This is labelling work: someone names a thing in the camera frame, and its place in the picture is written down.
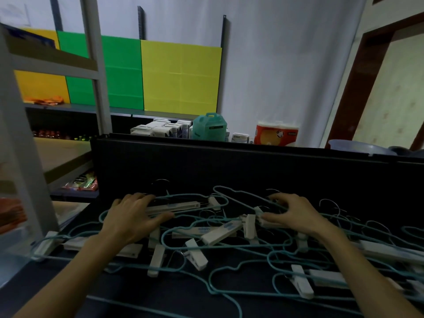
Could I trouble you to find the orange wall panel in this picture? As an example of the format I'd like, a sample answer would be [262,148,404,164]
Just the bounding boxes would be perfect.
[13,28,71,104]

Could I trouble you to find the white metal shelf rack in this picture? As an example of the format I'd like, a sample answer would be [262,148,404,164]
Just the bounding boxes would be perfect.
[0,0,113,288]

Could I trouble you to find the green wall panel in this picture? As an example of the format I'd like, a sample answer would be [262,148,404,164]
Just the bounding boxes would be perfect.
[56,30,145,110]

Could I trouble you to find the black table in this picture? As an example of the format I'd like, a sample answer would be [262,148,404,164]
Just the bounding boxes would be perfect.
[0,195,424,318]

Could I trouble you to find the orange snack packets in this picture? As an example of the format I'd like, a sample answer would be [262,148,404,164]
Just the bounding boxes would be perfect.
[23,95,65,106]

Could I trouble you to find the row of white small boxes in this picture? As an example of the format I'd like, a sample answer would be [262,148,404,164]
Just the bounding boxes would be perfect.
[130,118,251,144]

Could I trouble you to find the person's right hand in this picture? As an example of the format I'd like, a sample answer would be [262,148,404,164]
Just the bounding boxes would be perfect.
[254,192,332,241]

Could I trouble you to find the black back panel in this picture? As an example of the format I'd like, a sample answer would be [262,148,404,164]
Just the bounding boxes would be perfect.
[90,132,424,235]

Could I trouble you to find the person's left forearm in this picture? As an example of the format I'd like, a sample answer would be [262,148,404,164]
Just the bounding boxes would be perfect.
[13,233,133,318]

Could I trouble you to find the pile of mixed hangers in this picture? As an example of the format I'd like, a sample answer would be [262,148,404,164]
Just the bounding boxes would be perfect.
[31,178,424,318]

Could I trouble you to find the grey round container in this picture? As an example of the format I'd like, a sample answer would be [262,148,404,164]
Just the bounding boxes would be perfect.
[387,145,424,159]

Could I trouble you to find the person's left hand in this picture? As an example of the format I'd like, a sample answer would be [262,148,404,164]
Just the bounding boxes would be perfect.
[101,192,175,246]

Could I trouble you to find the row of small bottles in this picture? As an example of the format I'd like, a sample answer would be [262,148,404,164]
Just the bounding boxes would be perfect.
[31,129,92,142]

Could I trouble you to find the red tissue pack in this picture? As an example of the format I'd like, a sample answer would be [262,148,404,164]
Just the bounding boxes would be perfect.
[254,121,299,147]

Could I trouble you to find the grey wall shelf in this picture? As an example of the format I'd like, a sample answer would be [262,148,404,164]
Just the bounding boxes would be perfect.
[23,102,199,121]

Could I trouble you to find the person's right forearm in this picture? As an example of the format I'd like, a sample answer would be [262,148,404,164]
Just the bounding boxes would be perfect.
[313,225,424,318]

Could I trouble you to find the brown door frame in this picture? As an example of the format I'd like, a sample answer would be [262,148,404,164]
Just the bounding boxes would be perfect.
[324,11,424,151]

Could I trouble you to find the orange plastic bag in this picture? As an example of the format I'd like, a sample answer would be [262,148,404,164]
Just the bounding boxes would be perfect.
[0,197,28,235]

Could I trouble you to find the lavender plastic basin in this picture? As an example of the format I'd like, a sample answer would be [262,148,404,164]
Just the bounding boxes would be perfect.
[328,139,398,156]

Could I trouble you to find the dark blue box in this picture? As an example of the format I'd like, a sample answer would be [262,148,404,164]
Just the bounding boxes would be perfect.
[0,23,57,49]

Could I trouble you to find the yellow wall panel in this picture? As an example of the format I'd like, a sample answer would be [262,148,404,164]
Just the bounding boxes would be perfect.
[140,39,223,116]

